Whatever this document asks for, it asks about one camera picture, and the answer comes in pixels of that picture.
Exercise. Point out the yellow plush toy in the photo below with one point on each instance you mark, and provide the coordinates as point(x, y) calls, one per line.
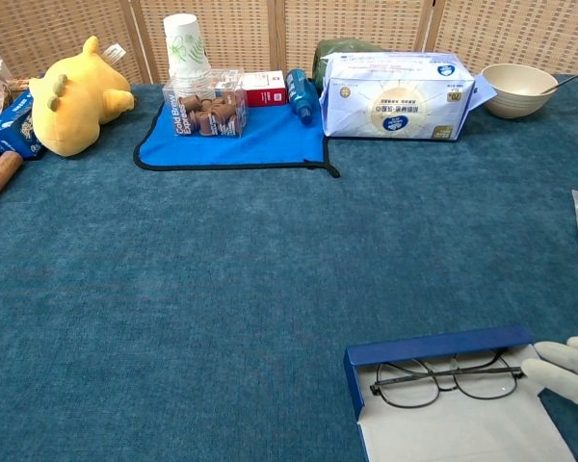
point(72, 106)

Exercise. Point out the beige bowl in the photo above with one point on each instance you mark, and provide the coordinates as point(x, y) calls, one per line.
point(515, 94)

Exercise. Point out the green bag behind tissues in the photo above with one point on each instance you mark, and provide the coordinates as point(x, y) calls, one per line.
point(332, 50)

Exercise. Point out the long blue biscuit box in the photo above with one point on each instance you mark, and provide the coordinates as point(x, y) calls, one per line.
point(9, 130)

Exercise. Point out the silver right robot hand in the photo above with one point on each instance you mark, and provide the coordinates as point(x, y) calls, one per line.
point(568, 366)

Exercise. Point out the woven folding screen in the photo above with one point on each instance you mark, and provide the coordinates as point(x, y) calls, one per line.
point(366, 19)

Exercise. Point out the white paper cup stack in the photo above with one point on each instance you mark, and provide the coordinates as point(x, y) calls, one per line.
point(185, 48)

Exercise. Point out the blue plastic bottle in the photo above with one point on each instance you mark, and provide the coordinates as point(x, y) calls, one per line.
point(301, 96)

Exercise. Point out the metal spoon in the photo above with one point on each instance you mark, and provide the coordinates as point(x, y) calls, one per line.
point(575, 77)

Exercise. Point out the white wet wipes pack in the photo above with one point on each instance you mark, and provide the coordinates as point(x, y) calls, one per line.
point(395, 101)

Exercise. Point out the red and white small box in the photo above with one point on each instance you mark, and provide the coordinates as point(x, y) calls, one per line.
point(265, 91)

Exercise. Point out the blue cloth with black trim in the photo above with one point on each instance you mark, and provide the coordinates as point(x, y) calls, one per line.
point(270, 142)

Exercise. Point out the blue cardboard glasses box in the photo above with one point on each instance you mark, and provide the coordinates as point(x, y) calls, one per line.
point(438, 433)

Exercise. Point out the clear coffee capsule box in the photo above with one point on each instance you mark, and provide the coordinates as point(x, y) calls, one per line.
point(207, 113)

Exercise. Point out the black thin-framed eyeglasses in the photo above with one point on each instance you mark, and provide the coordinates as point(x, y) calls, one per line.
point(404, 385)

